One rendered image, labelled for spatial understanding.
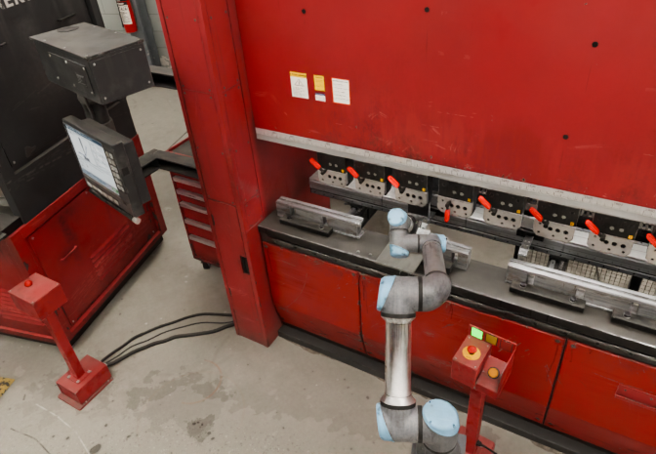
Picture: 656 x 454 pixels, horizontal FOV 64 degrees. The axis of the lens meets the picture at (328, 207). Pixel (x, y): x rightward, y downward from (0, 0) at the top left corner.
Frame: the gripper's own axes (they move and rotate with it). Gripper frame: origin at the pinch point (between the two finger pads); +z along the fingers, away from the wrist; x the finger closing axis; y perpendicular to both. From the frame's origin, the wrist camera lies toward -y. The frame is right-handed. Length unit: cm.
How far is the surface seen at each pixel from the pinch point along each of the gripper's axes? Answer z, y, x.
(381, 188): -13.7, 16.7, 18.1
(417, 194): -14.8, 17.7, 0.7
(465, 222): 24.2, 19.8, -14.4
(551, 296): 8, -6, -61
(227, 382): 46, -102, 93
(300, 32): -64, 61, 55
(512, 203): -19.5, 22.0, -39.1
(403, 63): -58, 56, 8
